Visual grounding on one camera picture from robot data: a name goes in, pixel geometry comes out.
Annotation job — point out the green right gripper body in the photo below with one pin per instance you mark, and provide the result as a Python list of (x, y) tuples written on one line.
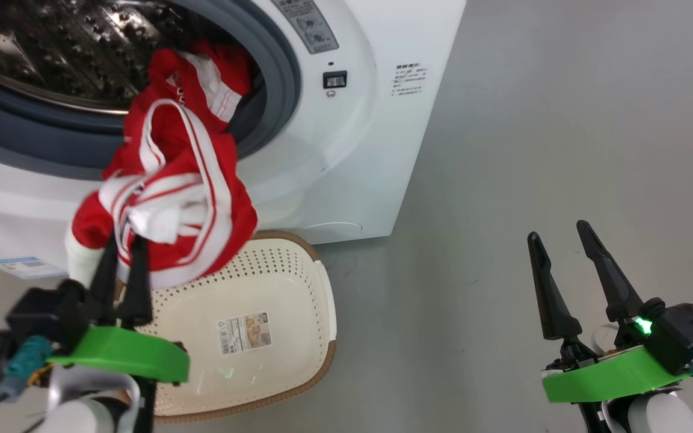
[(611, 376)]

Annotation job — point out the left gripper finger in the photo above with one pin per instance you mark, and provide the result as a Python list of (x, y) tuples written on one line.
[(106, 288), (137, 288)]

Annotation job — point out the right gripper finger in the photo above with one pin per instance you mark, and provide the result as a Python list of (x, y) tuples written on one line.
[(554, 307), (614, 288)]

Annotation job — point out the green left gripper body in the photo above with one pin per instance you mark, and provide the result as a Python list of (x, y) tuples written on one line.
[(124, 355)]

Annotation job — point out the red and white jersey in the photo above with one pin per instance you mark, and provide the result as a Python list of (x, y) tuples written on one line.
[(172, 180)]

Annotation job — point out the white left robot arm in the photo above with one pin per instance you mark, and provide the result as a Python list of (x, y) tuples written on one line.
[(82, 415)]

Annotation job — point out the paper label inside basket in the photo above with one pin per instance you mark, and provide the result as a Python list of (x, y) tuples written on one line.
[(244, 332)]

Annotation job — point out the cream perforated laundry basket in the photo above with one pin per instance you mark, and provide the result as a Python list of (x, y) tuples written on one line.
[(286, 337)]

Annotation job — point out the white washing machine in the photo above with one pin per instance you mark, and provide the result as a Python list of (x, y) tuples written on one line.
[(358, 150)]

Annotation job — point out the grey rubber door gasket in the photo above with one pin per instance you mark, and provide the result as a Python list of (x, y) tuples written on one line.
[(280, 72)]

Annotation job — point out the black door lock socket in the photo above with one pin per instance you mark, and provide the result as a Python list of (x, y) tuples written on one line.
[(335, 80)]

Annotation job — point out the blue energy label sticker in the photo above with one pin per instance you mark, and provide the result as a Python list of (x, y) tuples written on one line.
[(24, 266)]

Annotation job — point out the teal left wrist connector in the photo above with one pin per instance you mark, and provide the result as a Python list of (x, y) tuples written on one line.
[(24, 364)]

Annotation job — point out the round drain filter cover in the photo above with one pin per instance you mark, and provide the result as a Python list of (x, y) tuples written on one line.
[(334, 231)]

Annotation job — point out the stainless steel washer drum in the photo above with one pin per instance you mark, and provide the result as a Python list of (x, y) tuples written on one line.
[(70, 48)]

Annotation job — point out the grey warning sticker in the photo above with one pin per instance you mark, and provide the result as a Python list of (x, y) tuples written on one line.
[(307, 24)]

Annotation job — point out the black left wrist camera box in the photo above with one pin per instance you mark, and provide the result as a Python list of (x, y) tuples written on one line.
[(40, 319)]

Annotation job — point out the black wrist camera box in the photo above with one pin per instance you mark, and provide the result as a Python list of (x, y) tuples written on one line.
[(683, 334), (40, 319)]

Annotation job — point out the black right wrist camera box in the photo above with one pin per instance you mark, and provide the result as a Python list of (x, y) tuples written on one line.
[(683, 334)]

